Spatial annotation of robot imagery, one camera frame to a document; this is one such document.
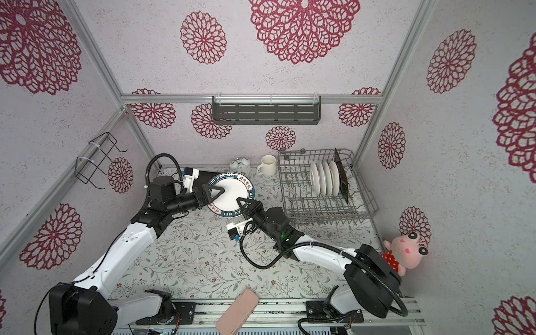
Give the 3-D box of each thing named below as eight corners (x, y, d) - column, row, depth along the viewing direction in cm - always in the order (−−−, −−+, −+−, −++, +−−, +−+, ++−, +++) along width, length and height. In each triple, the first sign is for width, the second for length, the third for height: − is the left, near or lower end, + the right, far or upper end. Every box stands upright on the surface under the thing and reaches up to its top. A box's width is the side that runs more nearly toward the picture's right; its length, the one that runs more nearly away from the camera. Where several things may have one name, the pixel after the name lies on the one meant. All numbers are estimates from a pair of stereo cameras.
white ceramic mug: (257, 176, 118) (257, 166, 112) (258, 164, 124) (257, 154, 118) (275, 176, 118) (276, 166, 112) (275, 164, 124) (275, 154, 118)
